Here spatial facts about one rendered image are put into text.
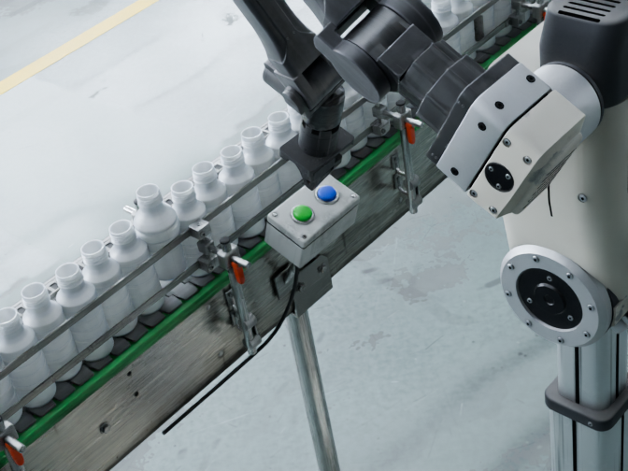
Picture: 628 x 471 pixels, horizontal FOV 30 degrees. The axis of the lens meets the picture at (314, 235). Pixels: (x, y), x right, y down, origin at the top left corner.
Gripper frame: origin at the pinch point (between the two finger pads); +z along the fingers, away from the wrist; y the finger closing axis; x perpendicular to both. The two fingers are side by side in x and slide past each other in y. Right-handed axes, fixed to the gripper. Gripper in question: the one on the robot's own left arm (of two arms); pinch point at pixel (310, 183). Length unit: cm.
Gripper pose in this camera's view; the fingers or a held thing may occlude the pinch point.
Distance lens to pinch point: 179.8
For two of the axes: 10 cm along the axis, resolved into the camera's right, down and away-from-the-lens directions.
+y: -6.6, 5.4, -5.3
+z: -1.1, 6.2, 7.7
